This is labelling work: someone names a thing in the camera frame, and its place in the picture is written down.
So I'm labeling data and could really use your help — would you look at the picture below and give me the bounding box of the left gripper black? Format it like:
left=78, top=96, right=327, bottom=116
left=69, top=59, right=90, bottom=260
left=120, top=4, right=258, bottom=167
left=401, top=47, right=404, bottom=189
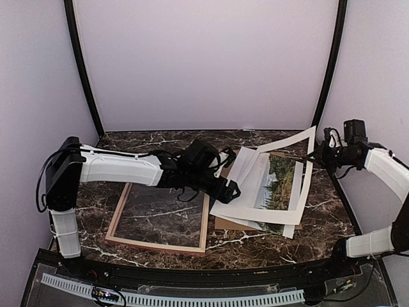
left=186, top=168, right=240, bottom=203

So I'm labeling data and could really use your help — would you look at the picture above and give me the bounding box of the brown cardboard backing board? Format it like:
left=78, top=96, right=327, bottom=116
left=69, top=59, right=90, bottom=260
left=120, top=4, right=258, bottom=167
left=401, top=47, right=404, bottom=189
left=215, top=148, right=303, bottom=239

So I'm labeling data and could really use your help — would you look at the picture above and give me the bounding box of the black front rail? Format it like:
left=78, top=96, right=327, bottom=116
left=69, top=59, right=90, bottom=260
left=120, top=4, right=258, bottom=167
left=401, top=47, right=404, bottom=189
left=36, top=249, right=366, bottom=288

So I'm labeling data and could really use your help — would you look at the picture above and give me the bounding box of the white mat board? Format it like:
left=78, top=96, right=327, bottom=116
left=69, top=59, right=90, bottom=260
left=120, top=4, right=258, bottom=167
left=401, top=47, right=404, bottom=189
left=210, top=126, right=316, bottom=225

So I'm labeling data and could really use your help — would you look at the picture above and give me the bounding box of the black corner post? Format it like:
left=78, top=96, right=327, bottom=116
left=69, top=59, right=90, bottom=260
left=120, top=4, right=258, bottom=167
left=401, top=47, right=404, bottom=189
left=311, top=0, right=348, bottom=132
left=63, top=0, right=105, bottom=138

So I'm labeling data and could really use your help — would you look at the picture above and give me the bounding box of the right black corner post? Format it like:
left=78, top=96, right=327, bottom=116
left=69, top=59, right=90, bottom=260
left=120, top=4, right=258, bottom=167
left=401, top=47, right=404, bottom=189
left=311, top=0, right=348, bottom=132

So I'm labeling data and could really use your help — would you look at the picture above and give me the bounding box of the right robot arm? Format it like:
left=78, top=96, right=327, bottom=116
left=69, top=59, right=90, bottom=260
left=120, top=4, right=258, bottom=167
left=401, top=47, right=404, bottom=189
left=307, top=119, right=408, bottom=278

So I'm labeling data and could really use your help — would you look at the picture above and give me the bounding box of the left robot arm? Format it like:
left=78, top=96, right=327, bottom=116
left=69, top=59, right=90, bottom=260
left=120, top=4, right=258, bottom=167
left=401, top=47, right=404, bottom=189
left=35, top=136, right=241, bottom=279

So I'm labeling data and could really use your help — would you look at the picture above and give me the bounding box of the white slotted cable duct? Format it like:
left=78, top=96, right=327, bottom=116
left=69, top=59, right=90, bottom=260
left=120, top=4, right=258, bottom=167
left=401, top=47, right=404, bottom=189
left=40, top=273, right=305, bottom=307

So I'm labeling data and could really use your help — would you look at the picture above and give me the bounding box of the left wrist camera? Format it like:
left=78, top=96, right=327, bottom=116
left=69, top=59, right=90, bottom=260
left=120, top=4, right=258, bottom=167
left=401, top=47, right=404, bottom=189
left=215, top=147, right=238, bottom=177

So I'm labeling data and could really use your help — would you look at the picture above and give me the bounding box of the left black corner post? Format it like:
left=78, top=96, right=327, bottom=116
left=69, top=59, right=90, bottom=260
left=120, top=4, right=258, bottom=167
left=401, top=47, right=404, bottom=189
left=63, top=0, right=105, bottom=138

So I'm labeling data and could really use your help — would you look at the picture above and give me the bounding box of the pink wooden picture frame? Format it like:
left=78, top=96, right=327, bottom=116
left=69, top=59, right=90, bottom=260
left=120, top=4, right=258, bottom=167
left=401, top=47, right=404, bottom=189
left=105, top=182, right=210, bottom=254

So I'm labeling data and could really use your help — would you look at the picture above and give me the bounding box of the landscape photo print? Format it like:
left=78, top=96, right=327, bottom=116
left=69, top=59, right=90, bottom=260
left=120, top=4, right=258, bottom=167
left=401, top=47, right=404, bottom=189
left=210, top=147, right=304, bottom=239

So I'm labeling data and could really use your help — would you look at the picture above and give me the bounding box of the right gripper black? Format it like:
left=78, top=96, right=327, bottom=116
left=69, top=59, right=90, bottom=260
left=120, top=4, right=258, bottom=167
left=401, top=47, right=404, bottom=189
left=306, top=140, right=357, bottom=173

